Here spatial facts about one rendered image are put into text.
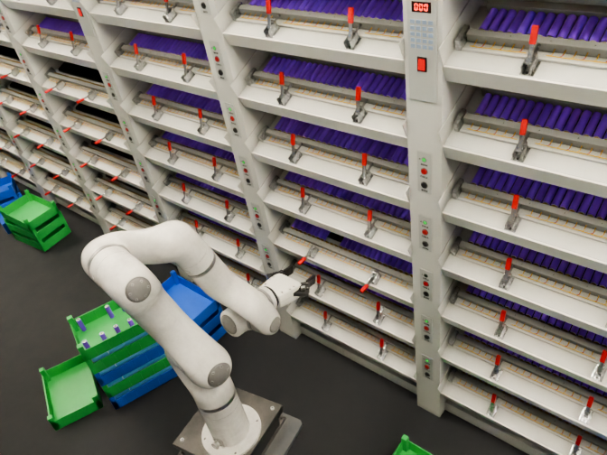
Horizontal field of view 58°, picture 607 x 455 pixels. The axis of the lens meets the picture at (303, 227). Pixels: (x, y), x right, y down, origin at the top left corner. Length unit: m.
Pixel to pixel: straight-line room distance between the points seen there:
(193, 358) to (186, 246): 0.31
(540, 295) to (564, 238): 0.21
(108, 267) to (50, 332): 1.77
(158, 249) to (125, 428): 1.26
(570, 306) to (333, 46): 0.88
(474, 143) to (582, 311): 0.50
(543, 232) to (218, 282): 0.81
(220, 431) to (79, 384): 1.09
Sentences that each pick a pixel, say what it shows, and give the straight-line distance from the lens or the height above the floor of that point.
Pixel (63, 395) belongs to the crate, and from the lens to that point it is 2.70.
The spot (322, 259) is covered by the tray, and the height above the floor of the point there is 0.57.
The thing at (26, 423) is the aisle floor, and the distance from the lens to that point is 2.71.
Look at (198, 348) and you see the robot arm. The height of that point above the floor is 0.82.
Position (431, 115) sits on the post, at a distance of 1.36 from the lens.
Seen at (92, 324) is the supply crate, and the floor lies 0.32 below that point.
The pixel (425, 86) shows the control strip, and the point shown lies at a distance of 1.32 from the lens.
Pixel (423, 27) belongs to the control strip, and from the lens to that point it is 1.27.
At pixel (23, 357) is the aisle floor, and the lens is 2.98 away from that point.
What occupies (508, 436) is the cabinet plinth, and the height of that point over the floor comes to 0.04.
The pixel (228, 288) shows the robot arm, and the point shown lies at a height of 0.90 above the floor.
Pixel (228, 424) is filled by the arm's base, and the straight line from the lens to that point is 1.74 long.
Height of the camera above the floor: 1.89
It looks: 38 degrees down
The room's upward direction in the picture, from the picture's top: 11 degrees counter-clockwise
